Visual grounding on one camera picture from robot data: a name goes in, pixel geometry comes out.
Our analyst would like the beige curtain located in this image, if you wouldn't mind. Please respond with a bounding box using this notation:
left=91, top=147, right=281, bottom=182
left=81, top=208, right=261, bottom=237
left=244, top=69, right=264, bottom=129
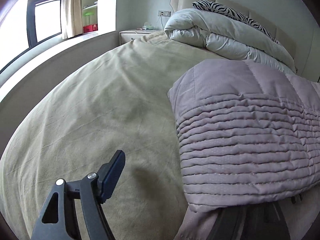
left=61, top=0, right=82, bottom=40

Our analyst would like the beige upholstered headboard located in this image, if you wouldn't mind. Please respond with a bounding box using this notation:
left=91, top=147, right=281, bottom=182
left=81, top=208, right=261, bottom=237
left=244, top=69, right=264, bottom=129
left=170, top=0, right=296, bottom=58

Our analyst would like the wall power socket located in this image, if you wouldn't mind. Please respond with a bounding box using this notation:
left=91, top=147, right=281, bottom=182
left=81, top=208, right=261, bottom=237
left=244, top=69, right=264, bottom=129
left=158, top=10, right=171, bottom=17

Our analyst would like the white wall shelf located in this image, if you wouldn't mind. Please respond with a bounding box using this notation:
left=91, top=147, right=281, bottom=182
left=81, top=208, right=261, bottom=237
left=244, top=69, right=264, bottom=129
left=81, top=0, right=100, bottom=34

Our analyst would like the zebra print pillow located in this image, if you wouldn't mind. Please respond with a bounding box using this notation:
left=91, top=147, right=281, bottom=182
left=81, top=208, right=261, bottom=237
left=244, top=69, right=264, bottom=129
left=192, top=0, right=280, bottom=44

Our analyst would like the white folded duvet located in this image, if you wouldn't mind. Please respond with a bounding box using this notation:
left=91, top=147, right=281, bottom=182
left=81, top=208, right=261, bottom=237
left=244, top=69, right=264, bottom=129
left=164, top=9, right=296, bottom=74

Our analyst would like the red box on shelf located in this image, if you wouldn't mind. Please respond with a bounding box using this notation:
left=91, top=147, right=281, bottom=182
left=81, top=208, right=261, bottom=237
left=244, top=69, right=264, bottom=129
left=83, top=24, right=98, bottom=33

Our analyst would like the mauve quilted down coat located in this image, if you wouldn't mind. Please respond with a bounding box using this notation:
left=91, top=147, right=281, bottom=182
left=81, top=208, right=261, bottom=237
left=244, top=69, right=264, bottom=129
left=168, top=60, right=319, bottom=239

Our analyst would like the tissue box on nightstand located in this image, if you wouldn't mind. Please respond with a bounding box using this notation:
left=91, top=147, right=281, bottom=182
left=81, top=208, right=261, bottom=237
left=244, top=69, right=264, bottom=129
left=142, top=22, right=155, bottom=30

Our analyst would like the black framed window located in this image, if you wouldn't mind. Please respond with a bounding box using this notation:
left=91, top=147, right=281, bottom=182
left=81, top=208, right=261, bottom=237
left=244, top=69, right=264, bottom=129
left=1, top=0, right=61, bottom=72

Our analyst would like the white bedside table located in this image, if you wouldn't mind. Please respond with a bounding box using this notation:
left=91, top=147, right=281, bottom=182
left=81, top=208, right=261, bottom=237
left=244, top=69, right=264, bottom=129
left=119, top=30, right=158, bottom=46

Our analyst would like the beige bed sheet mattress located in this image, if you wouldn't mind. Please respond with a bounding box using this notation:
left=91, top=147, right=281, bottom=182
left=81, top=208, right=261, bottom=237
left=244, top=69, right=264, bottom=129
left=1, top=32, right=234, bottom=239

